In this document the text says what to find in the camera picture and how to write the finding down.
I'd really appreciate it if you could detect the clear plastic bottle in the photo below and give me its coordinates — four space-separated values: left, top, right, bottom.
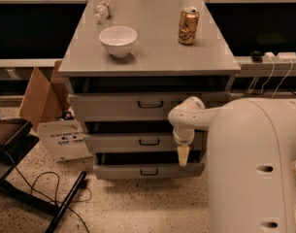
93 0 115 23

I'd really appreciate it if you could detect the white bowl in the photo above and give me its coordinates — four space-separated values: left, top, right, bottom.
99 26 137 57

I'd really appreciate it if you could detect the white printed box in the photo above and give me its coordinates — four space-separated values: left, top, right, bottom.
37 119 91 162

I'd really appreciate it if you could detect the grey top drawer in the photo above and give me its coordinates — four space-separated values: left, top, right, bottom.
69 92 229 122

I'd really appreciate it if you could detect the brown cardboard box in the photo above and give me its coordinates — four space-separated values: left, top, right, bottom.
18 60 70 131

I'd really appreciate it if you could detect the white power strip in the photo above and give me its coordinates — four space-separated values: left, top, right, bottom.
264 52 296 62

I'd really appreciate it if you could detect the grey bottom drawer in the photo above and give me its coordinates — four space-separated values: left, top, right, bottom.
93 163 205 180

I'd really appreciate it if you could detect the grey drawer cabinet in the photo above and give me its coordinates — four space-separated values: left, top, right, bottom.
57 0 242 182

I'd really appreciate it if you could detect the white cable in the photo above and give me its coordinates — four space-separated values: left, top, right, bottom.
255 59 295 99

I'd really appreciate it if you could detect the grey drawer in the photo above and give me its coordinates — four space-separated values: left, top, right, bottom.
83 131 215 153
93 163 205 180
69 92 229 122

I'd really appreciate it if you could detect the gold soda can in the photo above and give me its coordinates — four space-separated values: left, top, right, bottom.
179 7 199 45

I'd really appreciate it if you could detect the black small device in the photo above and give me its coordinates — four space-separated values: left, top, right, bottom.
250 50 263 63

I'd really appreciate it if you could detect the black floor cable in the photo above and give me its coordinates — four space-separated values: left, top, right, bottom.
4 150 93 233

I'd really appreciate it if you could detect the black stand frame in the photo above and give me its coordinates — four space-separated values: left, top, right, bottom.
0 118 86 233

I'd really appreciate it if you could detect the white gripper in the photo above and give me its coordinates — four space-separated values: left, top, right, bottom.
173 129 195 166

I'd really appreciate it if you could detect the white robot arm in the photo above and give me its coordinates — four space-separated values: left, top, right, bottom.
168 97 296 233

